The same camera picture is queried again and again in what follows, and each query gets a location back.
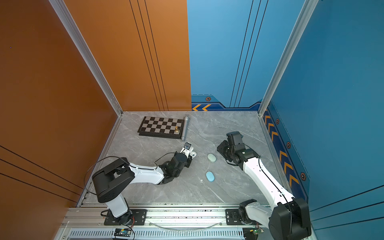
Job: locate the black white chessboard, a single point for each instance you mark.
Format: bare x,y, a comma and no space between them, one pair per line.
160,127

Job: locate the right aluminium corner post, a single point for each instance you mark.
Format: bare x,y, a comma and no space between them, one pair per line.
295,36

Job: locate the left green circuit board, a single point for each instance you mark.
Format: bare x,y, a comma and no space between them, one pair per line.
123,234

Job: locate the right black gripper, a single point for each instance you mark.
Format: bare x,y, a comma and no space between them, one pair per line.
221,147

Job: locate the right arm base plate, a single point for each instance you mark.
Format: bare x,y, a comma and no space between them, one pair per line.
233,218

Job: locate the right circuit board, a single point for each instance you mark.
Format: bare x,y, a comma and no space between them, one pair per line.
252,233

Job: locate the aluminium corner post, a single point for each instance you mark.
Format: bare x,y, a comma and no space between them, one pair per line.
295,36
75,34

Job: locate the left aluminium corner post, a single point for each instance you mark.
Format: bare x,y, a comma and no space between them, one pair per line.
75,34

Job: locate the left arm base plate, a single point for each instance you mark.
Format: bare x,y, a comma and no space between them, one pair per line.
135,217

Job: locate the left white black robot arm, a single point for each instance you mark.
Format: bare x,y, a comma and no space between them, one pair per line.
111,180

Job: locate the blue earbud case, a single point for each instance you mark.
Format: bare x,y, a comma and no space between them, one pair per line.
210,176

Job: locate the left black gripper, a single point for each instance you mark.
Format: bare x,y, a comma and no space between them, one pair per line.
189,161

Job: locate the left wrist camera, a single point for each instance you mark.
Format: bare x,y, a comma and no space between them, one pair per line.
187,149

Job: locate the mint green earbud case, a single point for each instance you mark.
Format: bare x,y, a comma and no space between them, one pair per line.
211,158

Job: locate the aluminium front rail frame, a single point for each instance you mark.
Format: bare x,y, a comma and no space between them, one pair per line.
163,222

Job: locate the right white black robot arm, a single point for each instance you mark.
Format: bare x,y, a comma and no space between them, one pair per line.
286,217

